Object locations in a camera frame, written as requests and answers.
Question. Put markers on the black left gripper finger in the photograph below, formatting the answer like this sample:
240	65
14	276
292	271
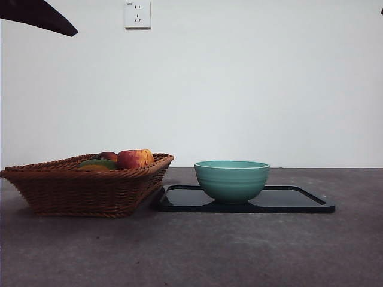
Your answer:
36	15

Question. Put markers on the brown-yellow kiwi fruit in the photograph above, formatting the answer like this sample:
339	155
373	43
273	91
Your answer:
94	168

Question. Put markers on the teal ribbed bowl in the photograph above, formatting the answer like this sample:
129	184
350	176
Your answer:
232	185

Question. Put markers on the dark red round fruit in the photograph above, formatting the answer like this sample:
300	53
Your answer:
107	155

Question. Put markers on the green oval fruit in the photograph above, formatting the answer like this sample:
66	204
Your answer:
100	163

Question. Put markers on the red and yellow apple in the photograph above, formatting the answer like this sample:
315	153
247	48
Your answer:
133	159

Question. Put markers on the brown wicker basket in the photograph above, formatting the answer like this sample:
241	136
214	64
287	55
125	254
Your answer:
80	194

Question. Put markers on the dark teal rectangular tray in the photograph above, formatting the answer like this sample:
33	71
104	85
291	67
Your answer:
299	206

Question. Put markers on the white wall socket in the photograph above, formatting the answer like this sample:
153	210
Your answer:
137	18

